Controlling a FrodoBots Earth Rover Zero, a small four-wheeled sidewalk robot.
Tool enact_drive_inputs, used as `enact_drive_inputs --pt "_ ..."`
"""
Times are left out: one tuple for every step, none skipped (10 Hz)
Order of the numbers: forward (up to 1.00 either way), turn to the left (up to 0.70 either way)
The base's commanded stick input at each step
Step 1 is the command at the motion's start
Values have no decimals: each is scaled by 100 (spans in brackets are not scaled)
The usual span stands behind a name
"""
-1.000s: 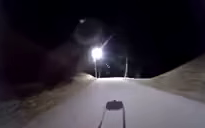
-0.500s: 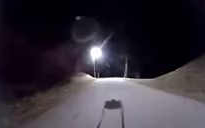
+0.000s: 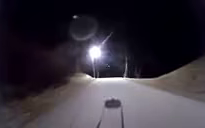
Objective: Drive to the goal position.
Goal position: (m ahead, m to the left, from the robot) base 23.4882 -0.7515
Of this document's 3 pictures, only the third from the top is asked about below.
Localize dark grass verge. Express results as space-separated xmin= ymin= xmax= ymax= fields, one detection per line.
xmin=0 ymin=73 xmax=93 ymax=128

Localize pale tree trunk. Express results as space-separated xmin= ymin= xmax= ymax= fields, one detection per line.
xmin=123 ymin=55 xmax=129 ymax=79

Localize pale paved path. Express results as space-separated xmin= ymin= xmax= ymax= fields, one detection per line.
xmin=23 ymin=77 xmax=205 ymax=128

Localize sloping grass bank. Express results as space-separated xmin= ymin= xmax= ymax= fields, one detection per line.
xmin=133 ymin=53 xmax=205 ymax=104

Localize street lamp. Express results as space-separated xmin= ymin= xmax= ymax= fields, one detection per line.
xmin=89 ymin=45 xmax=102 ymax=79

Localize dark bushes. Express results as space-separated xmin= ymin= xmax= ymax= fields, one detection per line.
xmin=0 ymin=39 xmax=88 ymax=101

